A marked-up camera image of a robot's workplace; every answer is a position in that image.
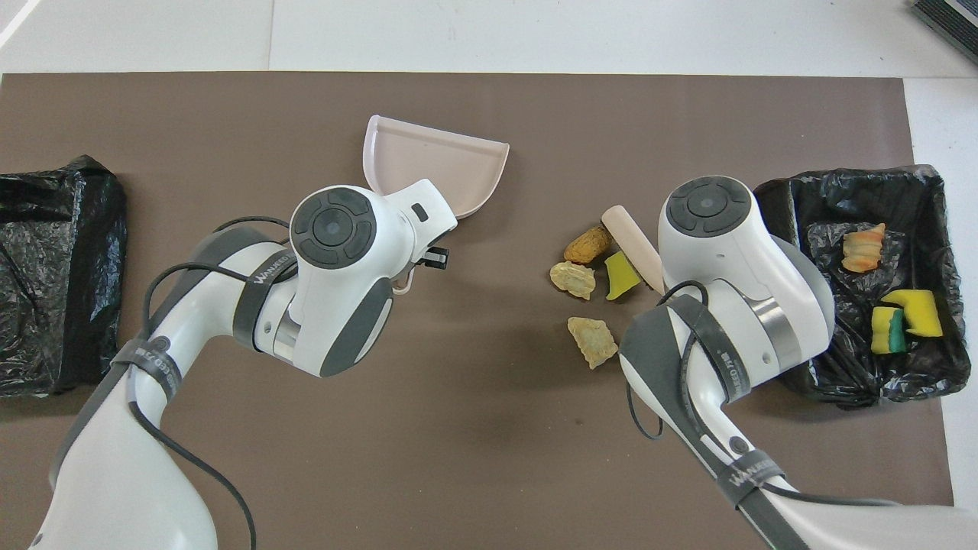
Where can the pale yellow lump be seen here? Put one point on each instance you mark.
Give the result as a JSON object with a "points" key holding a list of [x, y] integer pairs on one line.
{"points": [[573, 279]]}

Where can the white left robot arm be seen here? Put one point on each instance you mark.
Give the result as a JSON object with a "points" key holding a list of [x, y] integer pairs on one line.
{"points": [[114, 481]]}

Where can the brown oval bread roll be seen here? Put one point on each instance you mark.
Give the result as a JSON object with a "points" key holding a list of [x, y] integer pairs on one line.
{"points": [[587, 246]]}

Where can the beige plastic dustpan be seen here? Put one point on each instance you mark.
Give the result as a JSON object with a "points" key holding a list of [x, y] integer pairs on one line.
{"points": [[435, 160]]}

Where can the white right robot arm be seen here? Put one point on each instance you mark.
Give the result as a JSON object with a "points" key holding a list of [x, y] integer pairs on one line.
{"points": [[733, 267]]}

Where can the black ribbed device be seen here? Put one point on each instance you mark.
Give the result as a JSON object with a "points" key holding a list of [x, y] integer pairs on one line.
{"points": [[955, 19]]}

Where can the bin lined with black bag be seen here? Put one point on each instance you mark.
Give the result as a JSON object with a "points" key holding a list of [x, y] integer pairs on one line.
{"points": [[917, 229], [61, 290]]}

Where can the brown table mat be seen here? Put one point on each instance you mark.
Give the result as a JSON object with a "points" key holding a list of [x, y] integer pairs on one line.
{"points": [[497, 458]]}

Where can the beige orange rock chunk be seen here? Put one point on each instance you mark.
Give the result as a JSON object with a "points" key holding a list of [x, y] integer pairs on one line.
{"points": [[863, 250]]}

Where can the beige hand brush black bristles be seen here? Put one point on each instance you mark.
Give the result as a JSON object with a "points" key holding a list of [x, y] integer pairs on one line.
{"points": [[634, 244]]}

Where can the yellow green sponge piece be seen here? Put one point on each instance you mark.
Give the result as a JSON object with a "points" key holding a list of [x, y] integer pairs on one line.
{"points": [[886, 332]]}

